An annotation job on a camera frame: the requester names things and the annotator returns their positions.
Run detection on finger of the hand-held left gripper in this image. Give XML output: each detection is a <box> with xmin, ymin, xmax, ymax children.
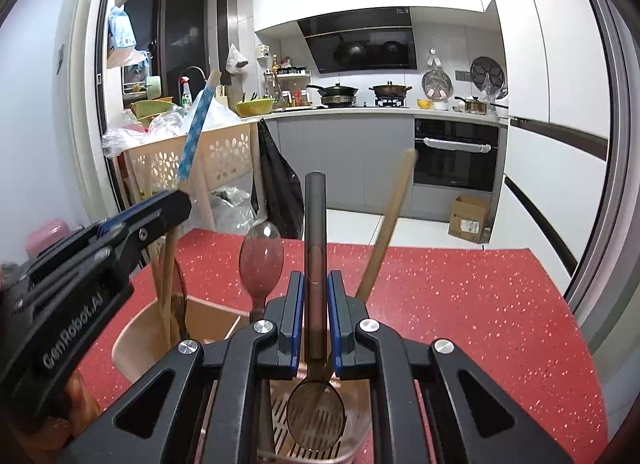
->
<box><xmin>20</xmin><ymin>191</ymin><xmax>194</xmax><ymax>317</ymax></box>
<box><xmin>22</xmin><ymin>191</ymin><xmax>176</xmax><ymax>280</ymax></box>

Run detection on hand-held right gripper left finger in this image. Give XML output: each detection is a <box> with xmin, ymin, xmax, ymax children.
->
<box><xmin>59</xmin><ymin>270</ymin><xmax>307</xmax><ymax>464</ymax></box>

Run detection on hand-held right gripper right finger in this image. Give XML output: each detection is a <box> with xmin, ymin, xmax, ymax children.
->
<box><xmin>327</xmin><ymin>269</ymin><xmax>575</xmax><ymax>464</ymax></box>

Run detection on black-handled steel spoon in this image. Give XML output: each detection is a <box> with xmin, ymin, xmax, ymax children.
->
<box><xmin>286</xmin><ymin>171</ymin><xmax>347</xmax><ymax>453</ymax></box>
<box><xmin>238</xmin><ymin>221</ymin><xmax>284</xmax><ymax>462</ymax></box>

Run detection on beige plastic utensil holder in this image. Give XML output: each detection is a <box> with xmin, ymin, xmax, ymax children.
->
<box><xmin>111</xmin><ymin>294</ymin><xmax>373</xmax><ymax>464</ymax></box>

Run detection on blue patterned chopstick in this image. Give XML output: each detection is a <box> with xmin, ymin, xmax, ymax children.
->
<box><xmin>162</xmin><ymin>69</ymin><xmax>222</xmax><ymax>342</ymax></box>

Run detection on person's left hand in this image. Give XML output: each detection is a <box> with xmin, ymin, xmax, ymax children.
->
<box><xmin>50</xmin><ymin>369</ymin><xmax>104</xmax><ymax>445</ymax></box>

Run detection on clear plastic bag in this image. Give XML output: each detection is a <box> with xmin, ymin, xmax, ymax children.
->
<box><xmin>210</xmin><ymin>187</ymin><xmax>258</xmax><ymax>235</ymax></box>
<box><xmin>101</xmin><ymin>109</ymin><xmax>186</xmax><ymax>157</ymax></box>

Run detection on pink plastic stool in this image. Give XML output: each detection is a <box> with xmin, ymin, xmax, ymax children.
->
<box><xmin>25</xmin><ymin>218</ymin><xmax>71</xmax><ymax>257</ymax></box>

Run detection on beige plastic storage trolley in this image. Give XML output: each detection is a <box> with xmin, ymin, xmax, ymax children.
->
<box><xmin>122</xmin><ymin>121</ymin><xmax>261</xmax><ymax>245</ymax></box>

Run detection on green plastic basin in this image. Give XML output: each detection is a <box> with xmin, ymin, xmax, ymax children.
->
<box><xmin>131</xmin><ymin>100</ymin><xmax>175</xmax><ymax>127</ymax></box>

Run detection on large white plastic bag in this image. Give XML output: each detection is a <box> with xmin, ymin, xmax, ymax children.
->
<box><xmin>187</xmin><ymin>94</ymin><xmax>241</xmax><ymax>132</ymax></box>

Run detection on black plastic bag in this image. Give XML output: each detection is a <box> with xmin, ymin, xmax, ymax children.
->
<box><xmin>255</xmin><ymin>117</ymin><xmax>306</xmax><ymax>241</ymax></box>

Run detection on yellow-green plastic basket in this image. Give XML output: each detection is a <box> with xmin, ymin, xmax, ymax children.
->
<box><xmin>234</xmin><ymin>98</ymin><xmax>276</xmax><ymax>117</ymax></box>

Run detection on black kitchen faucet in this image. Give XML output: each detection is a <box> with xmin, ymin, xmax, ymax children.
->
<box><xmin>179</xmin><ymin>66</ymin><xmax>208</xmax><ymax>95</ymax></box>

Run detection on grey kitchen cabinets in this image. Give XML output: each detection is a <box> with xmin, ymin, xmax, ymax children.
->
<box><xmin>240</xmin><ymin>112</ymin><xmax>416</xmax><ymax>217</ymax></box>

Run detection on cardboard box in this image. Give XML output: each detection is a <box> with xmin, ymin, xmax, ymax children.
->
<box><xmin>448</xmin><ymin>194</ymin><xmax>493</xmax><ymax>244</ymax></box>

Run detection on small white plastic bag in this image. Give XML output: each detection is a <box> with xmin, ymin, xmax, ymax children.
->
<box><xmin>225</xmin><ymin>43</ymin><xmax>249</xmax><ymax>76</ymax></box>

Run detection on white spice rack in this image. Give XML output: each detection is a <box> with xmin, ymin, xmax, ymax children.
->
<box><xmin>274</xmin><ymin>64</ymin><xmax>313</xmax><ymax>108</ymax></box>

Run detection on blue hanging bag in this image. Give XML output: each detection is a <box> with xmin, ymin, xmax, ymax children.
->
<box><xmin>107</xmin><ymin>4</ymin><xmax>137</xmax><ymax>52</ymax></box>

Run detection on black built-in oven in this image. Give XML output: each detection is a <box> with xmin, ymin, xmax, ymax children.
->
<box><xmin>413</xmin><ymin>117</ymin><xmax>501</xmax><ymax>192</ymax></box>

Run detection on black wok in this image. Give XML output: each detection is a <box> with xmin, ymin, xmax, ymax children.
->
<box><xmin>306</xmin><ymin>83</ymin><xmax>360</xmax><ymax>106</ymax></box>

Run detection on gas stove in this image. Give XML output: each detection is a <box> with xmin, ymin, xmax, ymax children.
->
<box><xmin>320</xmin><ymin>97</ymin><xmax>411</xmax><ymax>109</ymax></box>

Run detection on brown lidded cooking pot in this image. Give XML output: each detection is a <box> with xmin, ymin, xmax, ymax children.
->
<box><xmin>369</xmin><ymin>80</ymin><xmax>413</xmax><ymax>100</ymax></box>

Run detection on steel pot with lid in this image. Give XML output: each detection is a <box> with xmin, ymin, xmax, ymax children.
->
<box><xmin>454</xmin><ymin>96</ymin><xmax>488</xmax><ymax>114</ymax></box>

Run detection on round steel steamer plate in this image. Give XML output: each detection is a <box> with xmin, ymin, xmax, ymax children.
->
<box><xmin>421</xmin><ymin>69</ymin><xmax>453</xmax><ymax>98</ymax></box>

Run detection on black range hood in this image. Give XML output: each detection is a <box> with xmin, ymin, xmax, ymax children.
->
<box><xmin>296</xmin><ymin>7</ymin><xmax>418</xmax><ymax>74</ymax></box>

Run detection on round dark divided tray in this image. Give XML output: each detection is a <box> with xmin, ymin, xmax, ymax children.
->
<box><xmin>470</xmin><ymin>56</ymin><xmax>506</xmax><ymax>88</ymax></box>

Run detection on grey sliding door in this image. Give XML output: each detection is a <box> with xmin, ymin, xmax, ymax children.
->
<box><xmin>565</xmin><ymin>0</ymin><xmax>640</xmax><ymax>345</ymax></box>

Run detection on white refrigerator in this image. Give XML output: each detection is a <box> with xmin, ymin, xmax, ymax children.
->
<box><xmin>462</xmin><ymin>0</ymin><xmax>616</xmax><ymax>285</ymax></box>

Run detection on grey door frame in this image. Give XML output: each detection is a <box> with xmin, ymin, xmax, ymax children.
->
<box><xmin>65</xmin><ymin>0</ymin><xmax>151</xmax><ymax>225</ymax></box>

